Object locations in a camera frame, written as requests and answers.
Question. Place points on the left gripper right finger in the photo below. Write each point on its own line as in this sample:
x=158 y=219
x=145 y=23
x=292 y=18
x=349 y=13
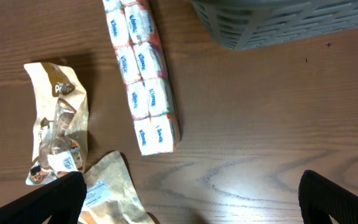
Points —
x=322 y=201

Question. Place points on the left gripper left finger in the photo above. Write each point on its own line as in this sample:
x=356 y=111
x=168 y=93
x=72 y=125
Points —
x=60 y=201

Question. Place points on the beige brown snack bag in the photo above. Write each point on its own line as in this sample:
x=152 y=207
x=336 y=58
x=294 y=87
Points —
x=60 y=130

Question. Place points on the white tissue multipack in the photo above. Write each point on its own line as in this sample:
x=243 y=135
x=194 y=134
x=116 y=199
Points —
x=141 y=62

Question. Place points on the grey plastic basket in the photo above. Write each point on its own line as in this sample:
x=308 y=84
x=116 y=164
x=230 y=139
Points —
x=243 y=25

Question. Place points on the plain beige paper pouch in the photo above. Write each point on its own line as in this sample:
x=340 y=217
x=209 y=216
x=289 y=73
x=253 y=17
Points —
x=111 y=196

